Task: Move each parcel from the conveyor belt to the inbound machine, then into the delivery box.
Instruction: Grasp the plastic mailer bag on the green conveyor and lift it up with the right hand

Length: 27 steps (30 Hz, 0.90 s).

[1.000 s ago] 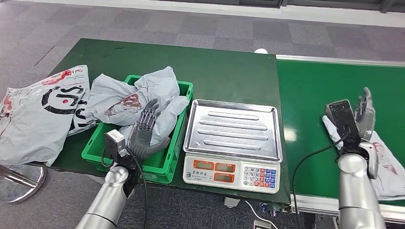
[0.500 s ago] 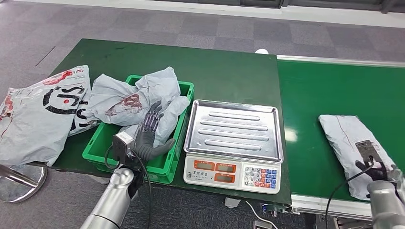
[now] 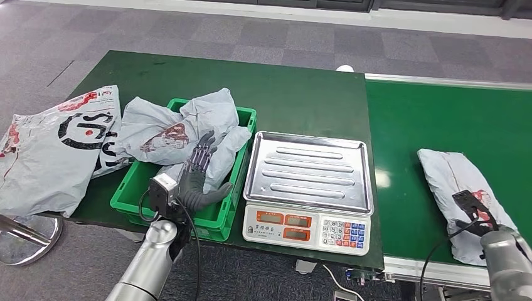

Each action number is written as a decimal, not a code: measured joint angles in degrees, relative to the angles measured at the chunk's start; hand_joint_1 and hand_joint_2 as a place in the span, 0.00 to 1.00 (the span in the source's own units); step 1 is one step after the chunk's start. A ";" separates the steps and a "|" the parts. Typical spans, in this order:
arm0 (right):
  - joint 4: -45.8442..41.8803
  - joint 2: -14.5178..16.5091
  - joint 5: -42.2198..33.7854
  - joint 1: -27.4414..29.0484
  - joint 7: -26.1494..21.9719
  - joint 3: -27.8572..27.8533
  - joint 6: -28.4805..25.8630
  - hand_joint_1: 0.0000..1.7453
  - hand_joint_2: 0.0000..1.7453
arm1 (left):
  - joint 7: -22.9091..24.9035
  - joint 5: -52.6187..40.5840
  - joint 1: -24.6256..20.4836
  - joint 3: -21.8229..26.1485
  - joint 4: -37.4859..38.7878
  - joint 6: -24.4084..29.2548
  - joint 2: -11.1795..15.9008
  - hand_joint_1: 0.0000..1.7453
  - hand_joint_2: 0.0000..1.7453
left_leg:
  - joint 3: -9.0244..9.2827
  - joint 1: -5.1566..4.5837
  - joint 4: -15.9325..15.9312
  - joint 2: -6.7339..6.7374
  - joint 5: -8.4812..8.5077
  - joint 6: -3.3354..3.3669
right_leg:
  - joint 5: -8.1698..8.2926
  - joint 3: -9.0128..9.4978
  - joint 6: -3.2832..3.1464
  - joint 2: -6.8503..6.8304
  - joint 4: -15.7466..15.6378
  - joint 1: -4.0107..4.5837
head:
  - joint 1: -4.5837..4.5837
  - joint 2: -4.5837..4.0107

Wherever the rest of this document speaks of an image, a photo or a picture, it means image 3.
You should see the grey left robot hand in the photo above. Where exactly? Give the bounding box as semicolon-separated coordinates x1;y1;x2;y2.
178;130;233;213

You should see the grey parcel bag red print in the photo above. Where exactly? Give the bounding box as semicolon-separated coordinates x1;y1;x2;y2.
114;87;241;167

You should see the grey parcel bag red line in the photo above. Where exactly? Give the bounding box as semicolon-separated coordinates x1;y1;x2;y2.
417;149;520;267

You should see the conveyor connector block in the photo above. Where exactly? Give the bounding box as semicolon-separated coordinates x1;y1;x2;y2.
344;268;373;285

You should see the green conveyor belt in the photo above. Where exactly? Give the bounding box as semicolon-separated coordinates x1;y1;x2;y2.
364;73;532;292

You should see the green plastic crate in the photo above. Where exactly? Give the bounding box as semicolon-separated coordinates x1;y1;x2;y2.
110;97;258;243

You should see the white printed mailer bag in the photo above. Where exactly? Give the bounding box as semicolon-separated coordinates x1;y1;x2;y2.
58;85;130;179

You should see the white scale with steel tray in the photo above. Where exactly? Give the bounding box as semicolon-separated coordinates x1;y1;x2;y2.
242;130;374;256

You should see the white table foot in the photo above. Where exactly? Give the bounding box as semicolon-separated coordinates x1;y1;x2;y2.
295;259;317;275

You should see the large grey logo mailer bag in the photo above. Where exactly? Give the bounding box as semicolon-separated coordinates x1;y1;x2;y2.
0;110;117;219

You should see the round chrome stand base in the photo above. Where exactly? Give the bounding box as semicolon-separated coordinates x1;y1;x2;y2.
0;215;64;267

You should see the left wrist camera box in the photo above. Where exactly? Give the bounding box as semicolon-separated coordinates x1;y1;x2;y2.
149;173;180;219

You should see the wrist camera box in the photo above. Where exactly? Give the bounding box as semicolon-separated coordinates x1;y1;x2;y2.
149;173;180;219
452;189;499;238

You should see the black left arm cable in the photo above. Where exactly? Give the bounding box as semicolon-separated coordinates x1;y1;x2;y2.
137;189;201;301

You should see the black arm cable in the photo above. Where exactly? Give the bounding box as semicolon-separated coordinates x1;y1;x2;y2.
137;189;201;301
420;220;485;301

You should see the white power cable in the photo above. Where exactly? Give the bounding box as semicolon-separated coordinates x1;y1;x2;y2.
323;264;364;301

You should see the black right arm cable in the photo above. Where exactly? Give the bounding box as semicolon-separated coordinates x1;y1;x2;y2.
420;220;485;301

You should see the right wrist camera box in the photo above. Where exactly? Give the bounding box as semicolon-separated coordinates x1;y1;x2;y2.
452;189;499;238

